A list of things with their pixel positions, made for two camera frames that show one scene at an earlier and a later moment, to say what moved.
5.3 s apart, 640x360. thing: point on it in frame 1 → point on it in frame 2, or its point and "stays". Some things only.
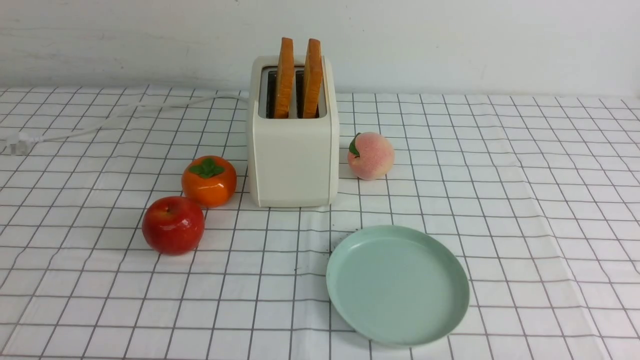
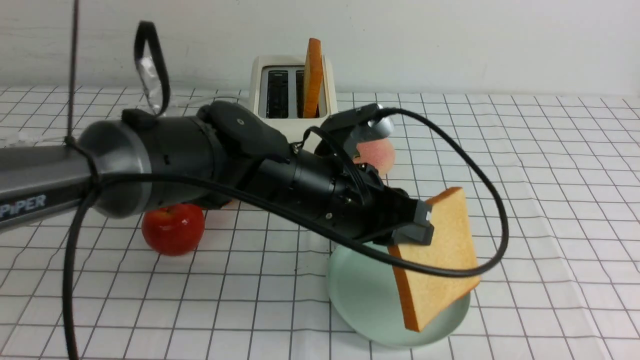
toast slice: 314,80 stays
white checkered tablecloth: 540,196 stays
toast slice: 285,81 → 425,299
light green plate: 398,286 stays
